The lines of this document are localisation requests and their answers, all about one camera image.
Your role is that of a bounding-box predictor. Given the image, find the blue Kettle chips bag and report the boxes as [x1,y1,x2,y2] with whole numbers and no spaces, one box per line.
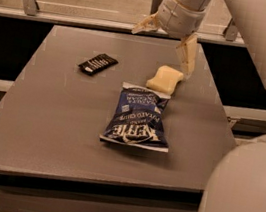
[99,82,171,152]

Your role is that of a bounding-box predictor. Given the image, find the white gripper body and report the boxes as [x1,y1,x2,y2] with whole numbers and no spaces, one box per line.
[156,0,208,39]

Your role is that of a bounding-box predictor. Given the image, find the yellow sponge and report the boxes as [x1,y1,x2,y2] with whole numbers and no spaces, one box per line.
[146,66,184,95]

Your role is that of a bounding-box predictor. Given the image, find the black snack bar wrapper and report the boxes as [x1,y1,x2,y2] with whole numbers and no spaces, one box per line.
[78,53,118,76]

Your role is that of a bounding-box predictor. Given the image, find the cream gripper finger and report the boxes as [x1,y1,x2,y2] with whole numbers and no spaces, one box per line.
[131,13,161,34]
[176,34,198,76]

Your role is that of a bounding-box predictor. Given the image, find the right metal rail bracket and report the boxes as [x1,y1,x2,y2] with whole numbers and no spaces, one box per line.
[223,19,239,42]

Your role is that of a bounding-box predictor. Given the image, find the grey table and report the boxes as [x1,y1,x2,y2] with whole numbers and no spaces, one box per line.
[0,26,234,212]

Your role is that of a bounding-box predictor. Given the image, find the grey window ledge rail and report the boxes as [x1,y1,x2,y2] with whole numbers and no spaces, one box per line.
[0,7,246,48]

